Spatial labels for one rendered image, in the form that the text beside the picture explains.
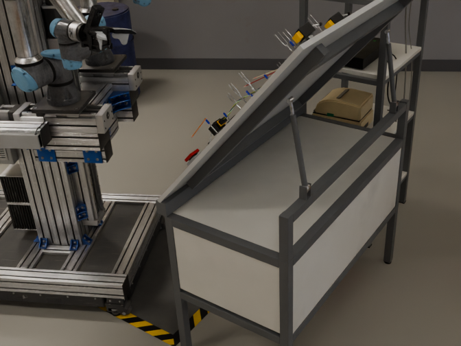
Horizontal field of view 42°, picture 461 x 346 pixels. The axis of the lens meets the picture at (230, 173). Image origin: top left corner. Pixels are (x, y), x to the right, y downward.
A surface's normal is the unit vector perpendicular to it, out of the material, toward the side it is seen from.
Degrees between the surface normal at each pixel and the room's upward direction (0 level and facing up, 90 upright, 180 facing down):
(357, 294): 0
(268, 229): 0
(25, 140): 90
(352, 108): 90
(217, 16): 90
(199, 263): 90
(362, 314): 0
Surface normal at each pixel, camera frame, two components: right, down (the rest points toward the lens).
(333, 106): -0.52, 0.45
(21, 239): -0.05, -0.86
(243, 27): -0.15, 0.51
